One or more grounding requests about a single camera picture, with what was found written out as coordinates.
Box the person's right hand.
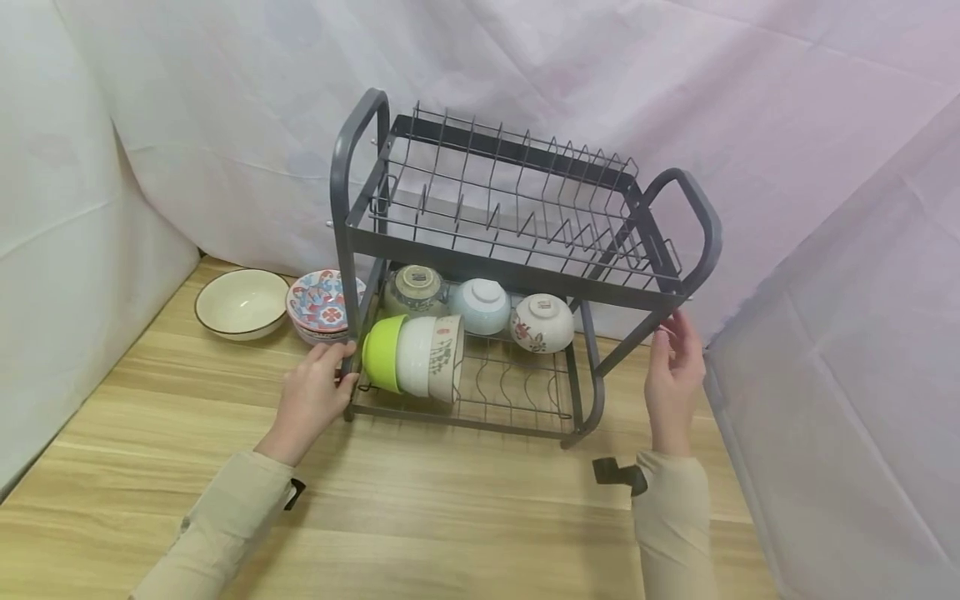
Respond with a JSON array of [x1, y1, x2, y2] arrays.
[[642, 309, 708, 458]]

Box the person's left hand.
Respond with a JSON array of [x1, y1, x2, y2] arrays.
[[254, 339, 363, 468]]

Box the grey two-tier dish rack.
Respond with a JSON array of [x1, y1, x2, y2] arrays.
[[328, 87, 724, 452]]

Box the person's right forearm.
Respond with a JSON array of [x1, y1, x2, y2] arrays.
[[631, 450, 722, 600]]

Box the person's left forearm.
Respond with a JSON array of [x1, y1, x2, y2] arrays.
[[127, 449, 298, 600]]

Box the red and blue patterned bowl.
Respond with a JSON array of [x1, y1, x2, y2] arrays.
[[292, 322, 356, 348], [285, 268, 368, 336]]

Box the cream bowl with brown rim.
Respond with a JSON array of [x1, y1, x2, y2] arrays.
[[194, 268, 292, 343]]

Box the white bowl with dark markings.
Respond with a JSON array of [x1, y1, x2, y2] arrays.
[[394, 314, 465, 406]]

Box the white bowl with red flowers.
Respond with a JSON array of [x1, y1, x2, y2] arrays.
[[509, 292, 577, 355]]

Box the beige green glazed bowl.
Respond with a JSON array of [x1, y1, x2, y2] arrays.
[[382, 264, 451, 320]]

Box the light blue bowl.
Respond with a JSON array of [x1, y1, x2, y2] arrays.
[[448, 277, 513, 338]]

